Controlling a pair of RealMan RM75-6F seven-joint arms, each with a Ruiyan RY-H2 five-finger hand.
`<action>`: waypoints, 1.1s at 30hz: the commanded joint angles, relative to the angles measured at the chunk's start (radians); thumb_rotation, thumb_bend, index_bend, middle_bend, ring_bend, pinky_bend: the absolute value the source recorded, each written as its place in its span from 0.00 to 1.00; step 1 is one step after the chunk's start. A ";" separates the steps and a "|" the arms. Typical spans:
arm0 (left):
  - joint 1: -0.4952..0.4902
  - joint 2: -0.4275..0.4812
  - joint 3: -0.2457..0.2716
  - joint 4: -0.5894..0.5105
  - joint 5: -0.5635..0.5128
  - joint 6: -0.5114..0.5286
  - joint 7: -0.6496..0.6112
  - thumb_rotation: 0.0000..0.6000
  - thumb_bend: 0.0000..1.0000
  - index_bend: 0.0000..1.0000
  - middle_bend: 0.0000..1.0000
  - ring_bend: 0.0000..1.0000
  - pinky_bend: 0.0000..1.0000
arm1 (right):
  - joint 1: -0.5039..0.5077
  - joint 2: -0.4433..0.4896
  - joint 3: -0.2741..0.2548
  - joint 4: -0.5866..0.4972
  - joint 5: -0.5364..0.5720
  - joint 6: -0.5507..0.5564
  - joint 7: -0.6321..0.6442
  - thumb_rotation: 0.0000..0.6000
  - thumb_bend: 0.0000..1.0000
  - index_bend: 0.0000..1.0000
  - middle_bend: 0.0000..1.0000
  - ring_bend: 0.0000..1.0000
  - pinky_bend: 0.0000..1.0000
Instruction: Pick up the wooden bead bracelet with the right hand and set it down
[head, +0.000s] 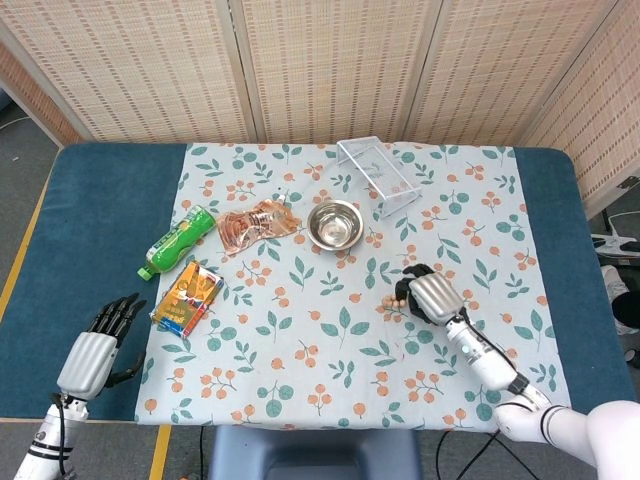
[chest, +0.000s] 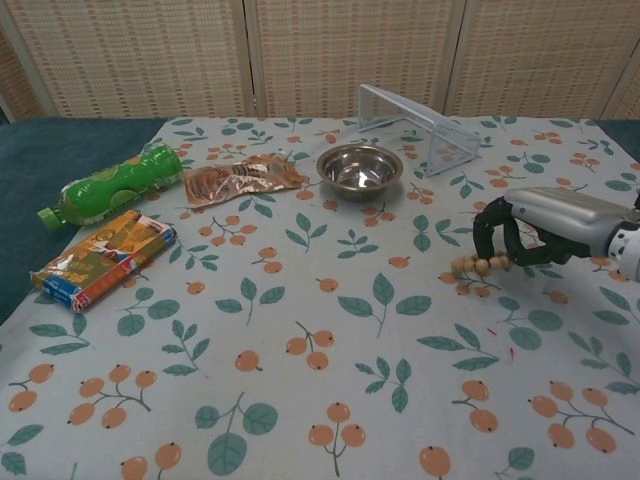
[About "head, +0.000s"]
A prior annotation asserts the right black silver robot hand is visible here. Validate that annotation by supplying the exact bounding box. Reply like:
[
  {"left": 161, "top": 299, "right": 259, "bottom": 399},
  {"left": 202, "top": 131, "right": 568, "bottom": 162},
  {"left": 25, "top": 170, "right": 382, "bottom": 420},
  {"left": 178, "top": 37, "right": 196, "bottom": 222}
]
[{"left": 394, "top": 264, "right": 466, "bottom": 326}]

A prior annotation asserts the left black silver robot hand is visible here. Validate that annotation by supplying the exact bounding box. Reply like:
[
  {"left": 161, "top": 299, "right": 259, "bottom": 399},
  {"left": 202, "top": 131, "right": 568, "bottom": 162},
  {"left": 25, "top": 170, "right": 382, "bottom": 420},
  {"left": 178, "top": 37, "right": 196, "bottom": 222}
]
[{"left": 56, "top": 293, "right": 148, "bottom": 401}]

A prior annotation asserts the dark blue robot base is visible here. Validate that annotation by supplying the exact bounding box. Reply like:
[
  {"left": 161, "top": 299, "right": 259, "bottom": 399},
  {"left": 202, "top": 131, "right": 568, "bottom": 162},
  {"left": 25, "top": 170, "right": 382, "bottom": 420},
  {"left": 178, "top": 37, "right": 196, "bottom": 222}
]
[{"left": 207, "top": 424, "right": 421, "bottom": 480}]

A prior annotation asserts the clear plastic box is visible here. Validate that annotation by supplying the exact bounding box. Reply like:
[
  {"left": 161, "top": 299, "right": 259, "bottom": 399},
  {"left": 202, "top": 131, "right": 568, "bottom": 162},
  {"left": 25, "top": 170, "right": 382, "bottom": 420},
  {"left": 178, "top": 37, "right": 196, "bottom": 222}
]
[{"left": 335, "top": 135, "right": 422, "bottom": 220}]

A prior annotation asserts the colourful orange snack pack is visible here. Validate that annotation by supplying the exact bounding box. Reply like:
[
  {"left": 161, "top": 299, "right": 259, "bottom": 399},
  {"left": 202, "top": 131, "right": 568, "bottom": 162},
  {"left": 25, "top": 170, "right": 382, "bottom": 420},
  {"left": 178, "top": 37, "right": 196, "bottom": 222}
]
[{"left": 149, "top": 259, "right": 224, "bottom": 339}]

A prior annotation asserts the stainless steel bowl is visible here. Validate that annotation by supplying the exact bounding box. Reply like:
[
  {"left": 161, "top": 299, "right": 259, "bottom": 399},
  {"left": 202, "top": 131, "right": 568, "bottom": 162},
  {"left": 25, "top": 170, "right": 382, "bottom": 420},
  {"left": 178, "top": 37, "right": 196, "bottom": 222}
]
[{"left": 306, "top": 199, "right": 365, "bottom": 253}]

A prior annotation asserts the floral leaf print tablecloth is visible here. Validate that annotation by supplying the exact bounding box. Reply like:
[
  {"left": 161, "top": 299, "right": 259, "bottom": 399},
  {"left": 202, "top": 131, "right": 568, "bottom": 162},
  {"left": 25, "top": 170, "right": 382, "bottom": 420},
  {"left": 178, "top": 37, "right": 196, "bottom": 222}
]
[{"left": 133, "top": 142, "right": 577, "bottom": 431}]

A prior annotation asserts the green plastic drink bottle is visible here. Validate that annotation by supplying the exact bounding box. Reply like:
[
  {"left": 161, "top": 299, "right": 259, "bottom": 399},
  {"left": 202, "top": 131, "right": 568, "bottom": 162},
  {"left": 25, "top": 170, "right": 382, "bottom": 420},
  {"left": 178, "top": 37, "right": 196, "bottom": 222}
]
[{"left": 137, "top": 203, "right": 218, "bottom": 280}]

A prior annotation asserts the blue table cover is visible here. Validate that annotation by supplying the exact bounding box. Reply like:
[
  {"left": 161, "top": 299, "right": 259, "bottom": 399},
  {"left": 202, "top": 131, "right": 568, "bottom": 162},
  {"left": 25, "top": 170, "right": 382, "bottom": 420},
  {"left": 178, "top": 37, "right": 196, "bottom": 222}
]
[{"left": 0, "top": 142, "right": 636, "bottom": 436}]

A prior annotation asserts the white and black equipment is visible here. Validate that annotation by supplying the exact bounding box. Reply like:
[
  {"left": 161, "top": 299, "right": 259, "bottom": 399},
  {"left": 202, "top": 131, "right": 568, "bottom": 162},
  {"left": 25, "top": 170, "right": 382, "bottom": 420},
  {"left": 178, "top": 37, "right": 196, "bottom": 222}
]
[{"left": 601, "top": 264, "right": 640, "bottom": 336}]

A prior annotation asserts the white star chair base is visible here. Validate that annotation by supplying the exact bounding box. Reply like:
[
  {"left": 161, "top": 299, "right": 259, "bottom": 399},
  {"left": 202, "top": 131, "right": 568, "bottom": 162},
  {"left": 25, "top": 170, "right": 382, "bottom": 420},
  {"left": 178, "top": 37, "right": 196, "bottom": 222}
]
[{"left": 589, "top": 232, "right": 640, "bottom": 260}]

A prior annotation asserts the orange foil snack pouch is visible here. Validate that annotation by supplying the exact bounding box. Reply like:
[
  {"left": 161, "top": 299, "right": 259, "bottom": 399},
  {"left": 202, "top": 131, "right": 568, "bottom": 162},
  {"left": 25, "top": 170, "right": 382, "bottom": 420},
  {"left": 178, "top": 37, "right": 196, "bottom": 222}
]
[{"left": 216, "top": 194, "right": 303, "bottom": 256}]

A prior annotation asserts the bamboo folding screen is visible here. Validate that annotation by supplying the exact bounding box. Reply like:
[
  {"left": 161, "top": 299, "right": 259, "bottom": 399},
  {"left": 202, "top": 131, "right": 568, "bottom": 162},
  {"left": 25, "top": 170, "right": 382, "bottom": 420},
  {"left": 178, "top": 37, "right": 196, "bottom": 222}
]
[{"left": 0, "top": 0, "right": 640, "bottom": 220}]

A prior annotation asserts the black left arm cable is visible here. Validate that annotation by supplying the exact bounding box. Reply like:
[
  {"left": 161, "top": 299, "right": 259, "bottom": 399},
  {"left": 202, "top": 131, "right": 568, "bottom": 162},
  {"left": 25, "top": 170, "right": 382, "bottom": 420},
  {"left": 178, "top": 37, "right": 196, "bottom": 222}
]
[{"left": 49, "top": 393, "right": 76, "bottom": 476}]

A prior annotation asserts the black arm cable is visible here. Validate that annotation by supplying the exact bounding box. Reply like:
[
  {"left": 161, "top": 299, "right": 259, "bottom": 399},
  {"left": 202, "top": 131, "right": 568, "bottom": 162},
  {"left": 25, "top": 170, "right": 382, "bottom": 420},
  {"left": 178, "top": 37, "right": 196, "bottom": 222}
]
[
  {"left": 49, "top": 393, "right": 76, "bottom": 476},
  {"left": 459, "top": 308, "right": 531, "bottom": 396}
]

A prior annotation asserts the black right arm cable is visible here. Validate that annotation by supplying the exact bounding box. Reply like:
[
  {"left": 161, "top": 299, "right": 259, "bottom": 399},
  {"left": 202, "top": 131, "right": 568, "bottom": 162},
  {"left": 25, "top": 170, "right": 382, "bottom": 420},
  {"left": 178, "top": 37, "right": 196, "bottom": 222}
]
[{"left": 459, "top": 308, "right": 531, "bottom": 396}]

